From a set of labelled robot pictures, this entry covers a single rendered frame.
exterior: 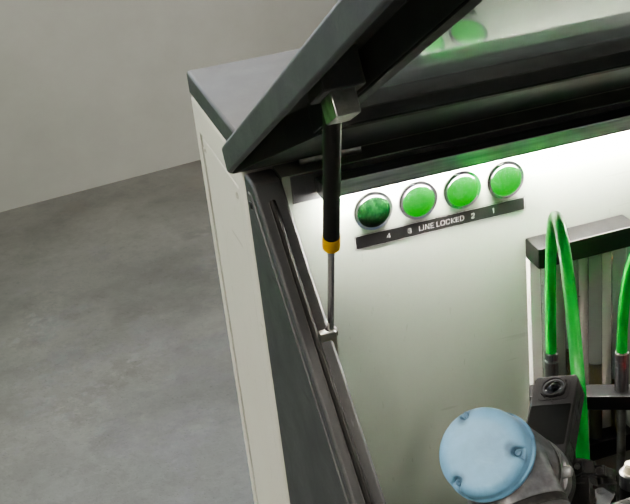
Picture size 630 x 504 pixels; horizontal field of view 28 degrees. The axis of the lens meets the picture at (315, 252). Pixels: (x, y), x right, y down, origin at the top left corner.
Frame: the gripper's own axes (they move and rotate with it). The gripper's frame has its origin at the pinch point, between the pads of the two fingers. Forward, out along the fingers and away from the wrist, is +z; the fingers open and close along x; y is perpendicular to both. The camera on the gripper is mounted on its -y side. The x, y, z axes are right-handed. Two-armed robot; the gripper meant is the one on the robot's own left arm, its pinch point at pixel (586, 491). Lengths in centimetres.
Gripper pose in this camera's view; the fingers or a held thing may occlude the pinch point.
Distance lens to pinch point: 135.2
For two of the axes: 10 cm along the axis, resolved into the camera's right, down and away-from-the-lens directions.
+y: 0.0, 9.4, -3.5
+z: 4.3, 3.2, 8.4
